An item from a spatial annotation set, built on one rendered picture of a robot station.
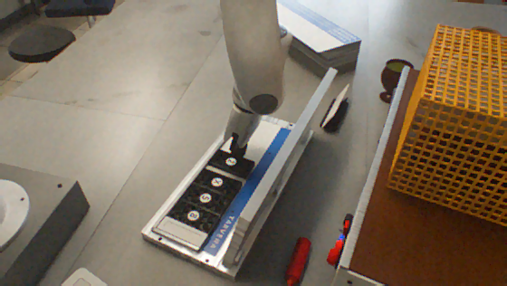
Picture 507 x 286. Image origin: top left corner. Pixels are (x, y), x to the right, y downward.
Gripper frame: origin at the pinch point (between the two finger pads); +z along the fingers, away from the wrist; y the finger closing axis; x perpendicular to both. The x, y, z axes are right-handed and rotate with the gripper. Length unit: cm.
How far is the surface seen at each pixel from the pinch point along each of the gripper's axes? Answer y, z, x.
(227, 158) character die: 2.8, 1.8, -1.2
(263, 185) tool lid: 20.6, -19.0, 11.4
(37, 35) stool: -59, 61, -142
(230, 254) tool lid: 27.2, -6.9, 11.2
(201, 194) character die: 14.5, 1.7, -1.2
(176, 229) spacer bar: 24.0, 1.9, -1.1
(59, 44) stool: -56, 57, -124
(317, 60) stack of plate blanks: -46.4, -0.7, 3.7
